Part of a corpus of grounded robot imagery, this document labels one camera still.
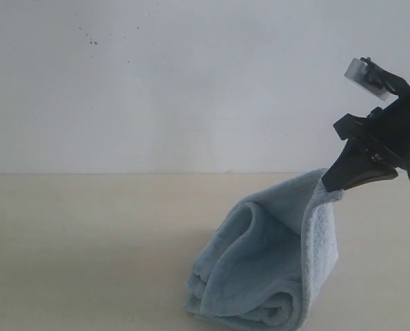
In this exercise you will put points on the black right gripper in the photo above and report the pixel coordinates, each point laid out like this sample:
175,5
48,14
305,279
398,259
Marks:
385,132

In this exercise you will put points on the light blue terry towel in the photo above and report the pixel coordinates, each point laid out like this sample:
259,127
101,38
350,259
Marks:
267,262

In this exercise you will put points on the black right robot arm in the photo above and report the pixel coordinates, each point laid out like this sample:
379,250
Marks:
376,146

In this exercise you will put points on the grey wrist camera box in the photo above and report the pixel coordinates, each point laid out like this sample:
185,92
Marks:
365,73

